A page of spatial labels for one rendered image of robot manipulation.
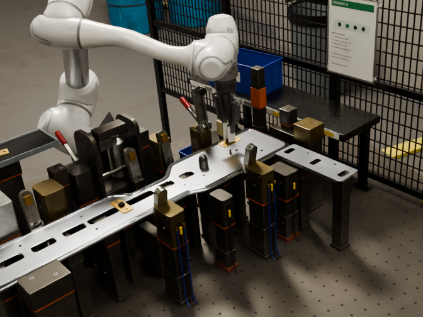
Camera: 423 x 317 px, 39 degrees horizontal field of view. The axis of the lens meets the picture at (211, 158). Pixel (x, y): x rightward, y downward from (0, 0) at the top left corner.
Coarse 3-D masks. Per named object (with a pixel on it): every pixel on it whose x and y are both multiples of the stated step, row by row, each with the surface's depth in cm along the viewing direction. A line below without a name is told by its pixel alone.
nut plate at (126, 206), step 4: (116, 200) 190; (120, 200) 190; (112, 204) 188; (116, 204) 188; (120, 204) 186; (124, 204) 187; (128, 204) 188; (116, 208) 186; (120, 208) 186; (124, 208) 186; (128, 208) 186; (132, 208) 185; (124, 212) 184
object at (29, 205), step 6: (24, 192) 179; (30, 192) 180; (24, 198) 178; (30, 198) 179; (24, 204) 179; (30, 204) 180; (24, 210) 180; (30, 210) 181; (36, 210) 182; (30, 216) 181; (36, 216) 182; (30, 222) 181; (36, 222) 182
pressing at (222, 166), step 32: (192, 160) 210; (224, 160) 208; (192, 192) 192; (64, 224) 181; (96, 224) 180; (128, 224) 179; (0, 256) 169; (32, 256) 168; (64, 256) 168; (0, 288) 158
